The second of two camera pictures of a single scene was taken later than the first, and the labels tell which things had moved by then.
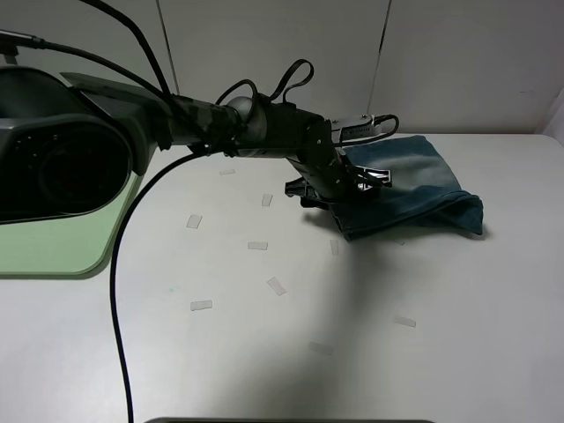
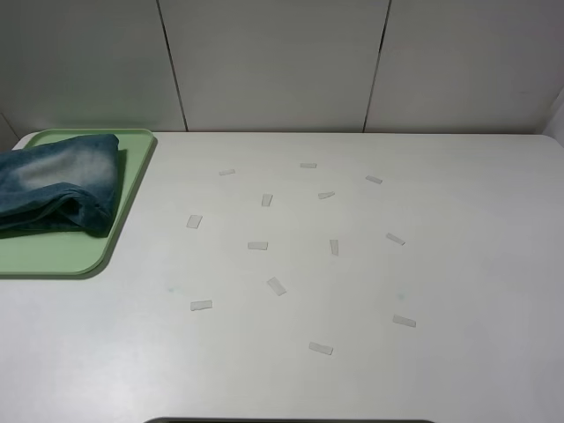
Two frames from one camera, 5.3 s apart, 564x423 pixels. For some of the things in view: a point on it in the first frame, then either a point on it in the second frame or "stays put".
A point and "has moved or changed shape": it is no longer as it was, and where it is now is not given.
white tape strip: (399, 319) stays put
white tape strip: (257, 245) stays put
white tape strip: (334, 243) stays put
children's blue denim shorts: (423, 193) has moved or changed shape
